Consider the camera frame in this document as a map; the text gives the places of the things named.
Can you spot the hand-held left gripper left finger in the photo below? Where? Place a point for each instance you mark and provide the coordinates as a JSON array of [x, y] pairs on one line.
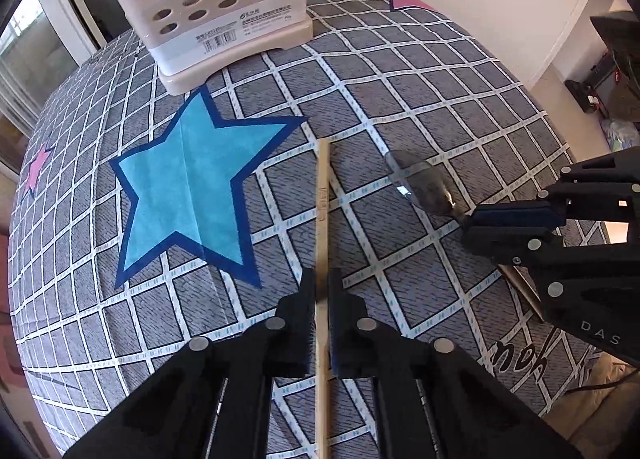
[[309, 309]]

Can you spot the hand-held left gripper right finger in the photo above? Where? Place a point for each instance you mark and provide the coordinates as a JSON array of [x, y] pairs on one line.
[[336, 309]]

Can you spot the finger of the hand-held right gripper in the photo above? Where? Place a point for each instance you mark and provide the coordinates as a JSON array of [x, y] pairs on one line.
[[500, 244], [515, 216]]

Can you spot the metal spoon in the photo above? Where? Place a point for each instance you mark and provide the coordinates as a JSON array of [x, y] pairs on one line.
[[430, 186]]

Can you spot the wooden chopstick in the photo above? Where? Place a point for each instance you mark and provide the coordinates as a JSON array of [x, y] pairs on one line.
[[323, 199]]

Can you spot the white utensil holder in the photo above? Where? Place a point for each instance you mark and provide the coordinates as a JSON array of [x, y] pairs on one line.
[[225, 34]]

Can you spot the black equipment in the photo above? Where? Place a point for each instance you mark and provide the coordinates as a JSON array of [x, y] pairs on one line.
[[615, 69]]

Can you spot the glass sliding door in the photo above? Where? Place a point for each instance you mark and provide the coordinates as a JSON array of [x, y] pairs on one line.
[[45, 64]]

